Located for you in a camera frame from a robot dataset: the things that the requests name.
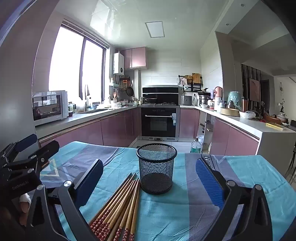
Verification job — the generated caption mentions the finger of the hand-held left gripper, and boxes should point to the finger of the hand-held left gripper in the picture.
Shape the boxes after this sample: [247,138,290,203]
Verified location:
[0,134,38,163]
[0,140,60,174]

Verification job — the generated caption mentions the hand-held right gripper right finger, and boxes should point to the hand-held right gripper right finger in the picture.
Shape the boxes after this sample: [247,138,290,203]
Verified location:
[195,158,273,241]

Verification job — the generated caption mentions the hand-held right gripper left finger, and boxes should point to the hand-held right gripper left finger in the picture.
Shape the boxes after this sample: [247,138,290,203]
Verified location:
[24,159,104,241]

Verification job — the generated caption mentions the pile of wooden chopsticks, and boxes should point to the pile of wooden chopsticks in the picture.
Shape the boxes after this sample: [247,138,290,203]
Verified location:
[88,173,141,241]

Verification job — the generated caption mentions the black mesh utensil holder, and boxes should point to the black mesh utensil holder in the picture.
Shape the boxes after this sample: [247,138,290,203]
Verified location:
[136,143,178,194]

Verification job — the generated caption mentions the person's left hand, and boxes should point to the person's left hand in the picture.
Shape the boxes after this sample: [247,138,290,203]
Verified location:
[18,194,32,227]

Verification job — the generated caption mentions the blue grey printed tablecloth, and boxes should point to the blue grey printed tablecloth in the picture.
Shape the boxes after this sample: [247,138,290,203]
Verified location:
[39,141,296,241]

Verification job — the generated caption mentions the white microwave oven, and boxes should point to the white microwave oven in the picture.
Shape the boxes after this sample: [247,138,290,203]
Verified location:
[32,90,69,127]

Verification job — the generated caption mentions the pink peninsula base cabinets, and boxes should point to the pink peninsula base cabinets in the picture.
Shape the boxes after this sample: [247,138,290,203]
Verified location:
[209,116,259,156]

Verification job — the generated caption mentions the long pink base cabinets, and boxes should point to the long pink base cabinets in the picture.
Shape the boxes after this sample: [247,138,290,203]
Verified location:
[38,107,142,149]

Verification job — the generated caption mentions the narrow pink base cabinet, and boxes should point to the narrow pink base cabinet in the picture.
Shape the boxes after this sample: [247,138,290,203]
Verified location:
[180,108,200,139]

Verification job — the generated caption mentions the round bamboo container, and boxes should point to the round bamboo container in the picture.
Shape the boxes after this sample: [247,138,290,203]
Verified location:
[220,107,240,117]

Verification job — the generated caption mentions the black built-in oven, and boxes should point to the black built-in oven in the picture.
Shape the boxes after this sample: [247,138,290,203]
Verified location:
[141,105,180,142]

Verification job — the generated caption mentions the yellow flat box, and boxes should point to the yellow flat box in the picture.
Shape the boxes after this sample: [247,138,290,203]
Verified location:
[265,122,284,131]

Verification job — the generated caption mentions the kitchen window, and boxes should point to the kitchen window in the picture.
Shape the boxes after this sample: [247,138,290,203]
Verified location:
[48,20,109,105]

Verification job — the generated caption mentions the green covered jar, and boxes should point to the green covered jar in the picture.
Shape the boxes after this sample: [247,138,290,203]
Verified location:
[227,91,242,109]

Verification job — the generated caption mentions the pink thermos jug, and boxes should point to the pink thermos jug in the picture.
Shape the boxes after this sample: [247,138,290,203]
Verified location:
[214,86,223,102]

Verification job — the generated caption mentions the black range hood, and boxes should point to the black range hood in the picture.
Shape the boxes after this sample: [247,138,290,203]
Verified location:
[142,86,179,105]

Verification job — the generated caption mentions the white water heater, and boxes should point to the white water heater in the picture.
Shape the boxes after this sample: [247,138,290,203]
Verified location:
[113,52,125,75]

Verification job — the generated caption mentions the ceiling light panel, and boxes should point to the ceiling light panel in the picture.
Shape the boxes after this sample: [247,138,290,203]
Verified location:
[145,22,165,38]

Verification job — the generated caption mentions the black wall rack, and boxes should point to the black wall rack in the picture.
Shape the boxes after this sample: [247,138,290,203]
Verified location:
[178,74,204,92]

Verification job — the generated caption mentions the framed wall picture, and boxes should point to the framed wall picture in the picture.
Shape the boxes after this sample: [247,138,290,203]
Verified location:
[248,77,260,102]

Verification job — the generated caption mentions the pink wall cabinet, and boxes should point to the pink wall cabinet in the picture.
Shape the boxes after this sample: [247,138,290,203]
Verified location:
[121,47,147,70]

